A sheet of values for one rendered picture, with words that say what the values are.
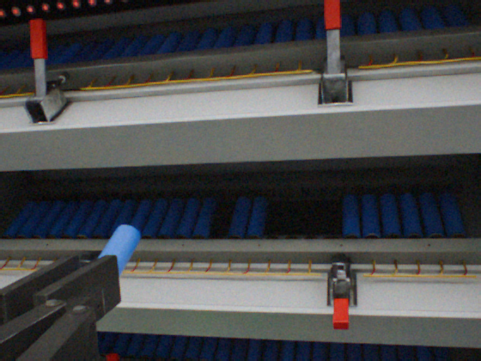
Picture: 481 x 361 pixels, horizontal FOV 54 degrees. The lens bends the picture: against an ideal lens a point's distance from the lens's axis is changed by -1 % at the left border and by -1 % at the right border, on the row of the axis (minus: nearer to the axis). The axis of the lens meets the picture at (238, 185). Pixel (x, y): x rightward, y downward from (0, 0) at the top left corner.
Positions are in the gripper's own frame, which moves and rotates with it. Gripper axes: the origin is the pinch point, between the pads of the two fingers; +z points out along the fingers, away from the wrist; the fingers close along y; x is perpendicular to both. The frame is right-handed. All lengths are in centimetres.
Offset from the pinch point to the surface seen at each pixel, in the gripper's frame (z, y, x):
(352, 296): 20.6, -15.5, 7.3
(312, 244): 25.1, -11.8, 3.5
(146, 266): 24.9, 6.1, 5.7
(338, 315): 15.3, -14.3, 6.9
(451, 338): 22.0, -24.2, 11.7
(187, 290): 22.9, 0.9, 7.6
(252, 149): 18.3, -7.5, -6.6
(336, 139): 17.9, -14.6, -7.1
